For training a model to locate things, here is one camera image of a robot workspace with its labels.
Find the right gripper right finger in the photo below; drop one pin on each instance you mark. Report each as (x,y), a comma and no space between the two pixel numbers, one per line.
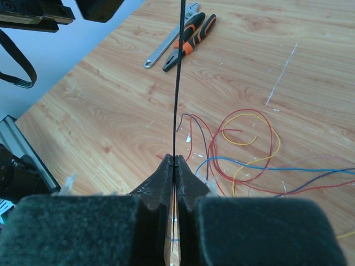
(250,230)

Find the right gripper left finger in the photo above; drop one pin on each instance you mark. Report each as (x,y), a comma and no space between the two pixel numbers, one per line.
(67,229)

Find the black zip tie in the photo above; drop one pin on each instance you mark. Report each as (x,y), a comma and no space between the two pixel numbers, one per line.
(177,85)

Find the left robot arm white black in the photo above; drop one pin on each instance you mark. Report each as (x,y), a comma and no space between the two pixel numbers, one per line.
(45,16)

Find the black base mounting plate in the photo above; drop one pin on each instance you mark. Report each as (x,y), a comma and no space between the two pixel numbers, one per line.
(20,177)

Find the orange black pliers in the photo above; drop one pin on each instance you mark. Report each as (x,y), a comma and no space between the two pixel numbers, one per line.
(194,34)

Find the silver adjustable wrench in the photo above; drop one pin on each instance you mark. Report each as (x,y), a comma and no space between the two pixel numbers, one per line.
(191,11)

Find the aluminium frame rail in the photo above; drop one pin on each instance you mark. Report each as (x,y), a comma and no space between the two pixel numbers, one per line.
(17,144)

